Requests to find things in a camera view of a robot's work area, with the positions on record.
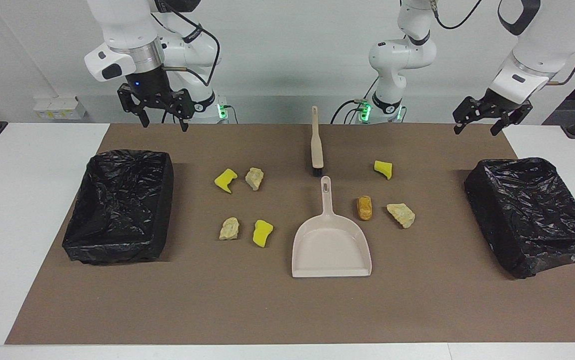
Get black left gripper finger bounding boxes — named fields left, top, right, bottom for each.
left=453, top=96, right=486, bottom=135
left=490, top=103, right=534, bottom=137

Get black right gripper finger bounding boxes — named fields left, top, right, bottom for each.
left=169, top=89, right=193, bottom=133
left=117, top=84, right=150, bottom=128

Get notched yellow sponge piece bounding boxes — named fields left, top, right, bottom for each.
left=214, top=168, right=239, bottom=194

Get pale beige pastry piece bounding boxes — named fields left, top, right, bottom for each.
left=218, top=217, right=241, bottom=241
left=245, top=167, right=265, bottom=192

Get beige layered pastry piece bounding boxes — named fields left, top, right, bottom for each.
left=386, top=202, right=416, bottom=229

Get beige hand brush black bristles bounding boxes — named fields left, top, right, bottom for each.
left=310, top=106, right=325, bottom=177

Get brown bread loaf toy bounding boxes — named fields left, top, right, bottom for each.
left=357, top=195, right=374, bottom=221

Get beige plastic dustpan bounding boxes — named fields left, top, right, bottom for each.
left=291, top=176, right=372, bottom=278

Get bin lined with black bag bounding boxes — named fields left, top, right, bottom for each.
left=62, top=149, right=175, bottom=265
left=464, top=157, right=575, bottom=280

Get brown table mat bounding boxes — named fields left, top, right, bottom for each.
left=5, top=123, right=575, bottom=346

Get white wall outlet box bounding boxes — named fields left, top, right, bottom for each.
left=33, top=96, right=87, bottom=121

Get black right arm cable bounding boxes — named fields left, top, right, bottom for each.
left=150, top=0, right=222, bottom=123

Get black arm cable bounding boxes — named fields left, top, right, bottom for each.
left=150, top=0, right=222, bottom=123
left=432, top=0, right=575, bottom=86

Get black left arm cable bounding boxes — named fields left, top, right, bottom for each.
left=432, top=0, right=575, bottom=86

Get black left base cable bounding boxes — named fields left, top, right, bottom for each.
left=331, top=75, right=381, bottom=124

